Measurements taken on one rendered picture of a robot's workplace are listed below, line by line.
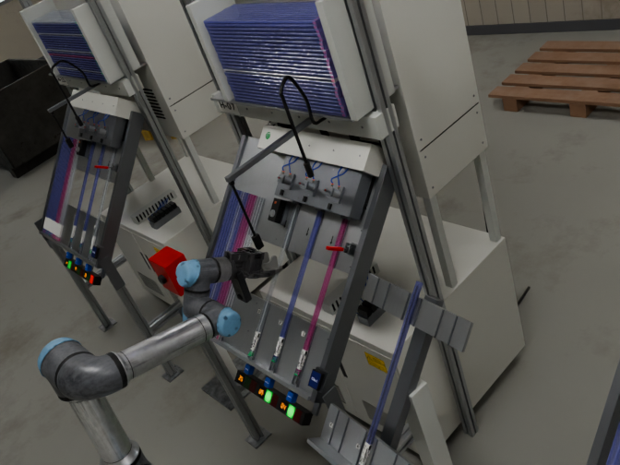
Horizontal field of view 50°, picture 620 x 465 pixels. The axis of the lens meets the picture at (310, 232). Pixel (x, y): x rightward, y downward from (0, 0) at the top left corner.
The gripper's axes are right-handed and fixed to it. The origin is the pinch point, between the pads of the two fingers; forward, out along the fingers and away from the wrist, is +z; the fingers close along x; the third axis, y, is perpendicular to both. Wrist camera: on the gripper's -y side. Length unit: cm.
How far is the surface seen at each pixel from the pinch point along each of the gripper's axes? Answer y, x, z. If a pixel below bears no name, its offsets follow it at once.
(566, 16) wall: 133, 115, 364
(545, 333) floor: -32, -32, 124
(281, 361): -25.2, -13.5, -5.8
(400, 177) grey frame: 36, -36, 11
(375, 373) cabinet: -35, -19, 32
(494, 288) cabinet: -6, -32, 78
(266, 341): -22.4, -4.2, -5.0
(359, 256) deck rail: 12.5, -31.9, 2.9
